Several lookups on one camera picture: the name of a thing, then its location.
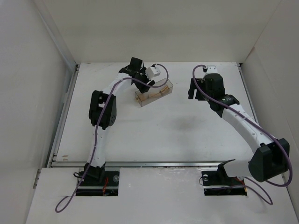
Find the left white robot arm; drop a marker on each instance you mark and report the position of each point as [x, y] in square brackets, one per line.
[103, 112]

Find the aluminium left rail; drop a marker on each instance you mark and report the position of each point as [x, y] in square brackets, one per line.
[61, 114]

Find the striped dark wood block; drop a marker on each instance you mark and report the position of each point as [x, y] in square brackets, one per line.
[165, 90]

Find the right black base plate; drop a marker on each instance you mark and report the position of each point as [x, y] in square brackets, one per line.
[216, 184]

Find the clear plastic box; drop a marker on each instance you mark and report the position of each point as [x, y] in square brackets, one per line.
[143, 98]

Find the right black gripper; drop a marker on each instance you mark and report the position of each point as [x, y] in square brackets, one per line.
[197, 88]

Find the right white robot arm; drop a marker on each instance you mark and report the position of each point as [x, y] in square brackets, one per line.
[270, 155]

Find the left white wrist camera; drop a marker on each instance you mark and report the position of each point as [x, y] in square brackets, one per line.
[152, 72]

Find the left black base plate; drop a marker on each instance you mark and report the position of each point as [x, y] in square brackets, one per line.
[108, 186]

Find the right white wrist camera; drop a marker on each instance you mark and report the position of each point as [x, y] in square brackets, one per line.
[210, 69]

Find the aluminium front rail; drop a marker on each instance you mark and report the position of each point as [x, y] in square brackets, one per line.
[137, 164]

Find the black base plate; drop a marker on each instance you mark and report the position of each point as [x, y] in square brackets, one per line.
[108, 186]
[216, 184]

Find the aluminium rail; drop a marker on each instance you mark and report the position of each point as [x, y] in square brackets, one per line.
[137, 164]
[61, 114]

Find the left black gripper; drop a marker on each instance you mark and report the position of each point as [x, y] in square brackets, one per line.
[145, 79]

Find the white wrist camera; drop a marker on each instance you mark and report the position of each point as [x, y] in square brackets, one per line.
[210, 69]
[152, 72]

